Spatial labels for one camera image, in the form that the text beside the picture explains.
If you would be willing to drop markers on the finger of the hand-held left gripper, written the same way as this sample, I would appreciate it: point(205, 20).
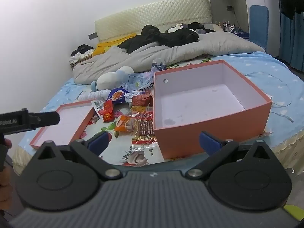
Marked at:
point(45, 120)

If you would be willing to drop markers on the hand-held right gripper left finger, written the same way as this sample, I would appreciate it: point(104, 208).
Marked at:
point(99, 140)

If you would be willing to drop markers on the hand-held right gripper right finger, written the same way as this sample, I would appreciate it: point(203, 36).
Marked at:
point(210, 142)

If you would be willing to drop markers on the orange snack packet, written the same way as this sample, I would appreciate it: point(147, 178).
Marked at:
point(124, 124)

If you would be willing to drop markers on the red snack packet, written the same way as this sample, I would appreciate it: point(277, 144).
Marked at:
point(108, 111)

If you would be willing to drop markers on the orange cardboard box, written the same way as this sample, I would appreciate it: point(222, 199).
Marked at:
point(197, 99)

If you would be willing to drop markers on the blue noodle snack packet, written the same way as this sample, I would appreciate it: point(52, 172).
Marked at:
point(117, 96)

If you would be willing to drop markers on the person's left hand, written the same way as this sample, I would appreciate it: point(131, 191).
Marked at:
point(6, 185)

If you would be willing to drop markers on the pink box left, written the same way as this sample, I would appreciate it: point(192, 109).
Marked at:
point(61, 123)

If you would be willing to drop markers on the pile of snack packets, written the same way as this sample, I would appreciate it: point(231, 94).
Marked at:
point(123, 152)

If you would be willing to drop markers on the white red barcode packet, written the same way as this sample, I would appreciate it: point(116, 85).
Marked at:
point(97, 104)

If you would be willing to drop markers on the white plastic bottle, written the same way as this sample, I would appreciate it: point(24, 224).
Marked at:
point(93, 95)

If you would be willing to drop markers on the clear sausage stick packet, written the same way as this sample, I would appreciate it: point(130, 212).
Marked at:
point(144, 129)

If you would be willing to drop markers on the red rectangular snack pack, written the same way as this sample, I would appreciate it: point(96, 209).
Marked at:
point(142, 98)

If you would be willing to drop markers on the white and blue plush toy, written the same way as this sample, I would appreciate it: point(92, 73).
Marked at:
point(111, 78)

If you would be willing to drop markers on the clear blue-printed plastic bag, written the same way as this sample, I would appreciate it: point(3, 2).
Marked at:
point(137, 80)

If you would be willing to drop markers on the pile of clothes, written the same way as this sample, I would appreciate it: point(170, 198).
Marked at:
point(82, 51)

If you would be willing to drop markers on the crumpled blue plastic bag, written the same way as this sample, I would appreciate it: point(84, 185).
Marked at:
point(158, 66)

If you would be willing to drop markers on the yellow cloth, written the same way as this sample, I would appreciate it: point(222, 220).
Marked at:
point(106, 45)

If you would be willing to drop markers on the grey duvet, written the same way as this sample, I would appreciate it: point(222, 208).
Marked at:
point(166, 49)

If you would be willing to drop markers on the lime green object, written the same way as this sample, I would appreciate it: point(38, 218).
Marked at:
point(294, 212)

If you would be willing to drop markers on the black clothing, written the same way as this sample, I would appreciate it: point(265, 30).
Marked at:
point(161, 38)

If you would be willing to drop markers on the dark clothes heap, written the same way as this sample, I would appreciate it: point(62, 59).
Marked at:
point(197, 26)

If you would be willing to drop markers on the group of small bottles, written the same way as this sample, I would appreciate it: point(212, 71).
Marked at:
point(226, 25)

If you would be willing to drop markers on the blue curtains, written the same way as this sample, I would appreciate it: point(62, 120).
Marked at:
point(292, 40)

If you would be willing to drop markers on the cream quilted headboard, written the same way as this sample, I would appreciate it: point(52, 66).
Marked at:
point(154, 11)

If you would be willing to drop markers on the white built-in cabinet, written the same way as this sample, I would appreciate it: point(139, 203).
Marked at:
point(220, 0)

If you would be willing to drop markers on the grey wall plate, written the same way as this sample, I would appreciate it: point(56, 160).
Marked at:
point(93, 36)

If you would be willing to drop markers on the wall socket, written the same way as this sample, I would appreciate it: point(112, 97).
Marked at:
point(229, 7)

